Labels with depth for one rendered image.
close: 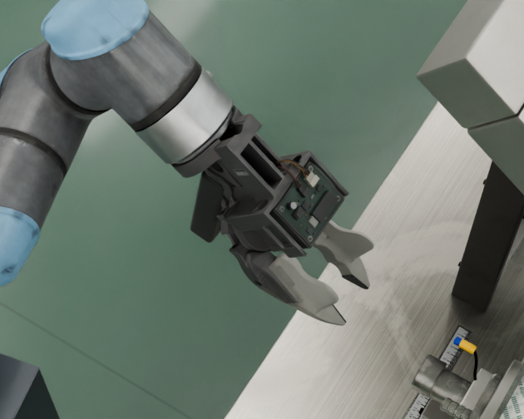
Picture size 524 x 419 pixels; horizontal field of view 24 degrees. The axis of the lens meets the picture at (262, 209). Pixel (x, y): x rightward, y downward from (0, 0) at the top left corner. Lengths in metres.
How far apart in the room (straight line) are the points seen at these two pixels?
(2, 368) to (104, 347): 0.99
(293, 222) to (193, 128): 0.11
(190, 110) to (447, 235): 0.77
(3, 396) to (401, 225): 0.57
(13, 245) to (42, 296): 1.69
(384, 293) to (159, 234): 1.14
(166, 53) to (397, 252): 0.76
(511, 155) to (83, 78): 0.54
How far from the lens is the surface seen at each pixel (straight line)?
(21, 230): 0.95
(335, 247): 1.06
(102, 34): 0.93
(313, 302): 1.04
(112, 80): 0.94
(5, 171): 0.96
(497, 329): 1.60
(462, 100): 0.45
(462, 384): 1.25
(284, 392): 1.54
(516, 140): 0.45
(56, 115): 0.99
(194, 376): 2.52
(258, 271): 1.02
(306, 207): 0.98
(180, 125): 0.95
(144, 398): 2.51
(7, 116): 0.99
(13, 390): 1.57
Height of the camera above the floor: 2.33
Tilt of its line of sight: 60 degrees down
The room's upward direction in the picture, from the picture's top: straight up
